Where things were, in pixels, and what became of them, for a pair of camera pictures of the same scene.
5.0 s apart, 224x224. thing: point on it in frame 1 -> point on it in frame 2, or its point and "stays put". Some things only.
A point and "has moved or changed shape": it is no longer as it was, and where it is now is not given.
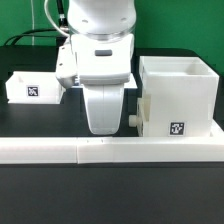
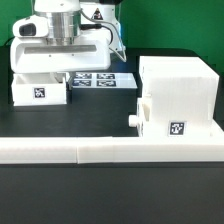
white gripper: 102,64 -> 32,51
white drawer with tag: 34,87 has moved or changed shape
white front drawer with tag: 143,114 stays put
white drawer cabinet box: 184,95 stays put
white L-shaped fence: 110,150 stays put
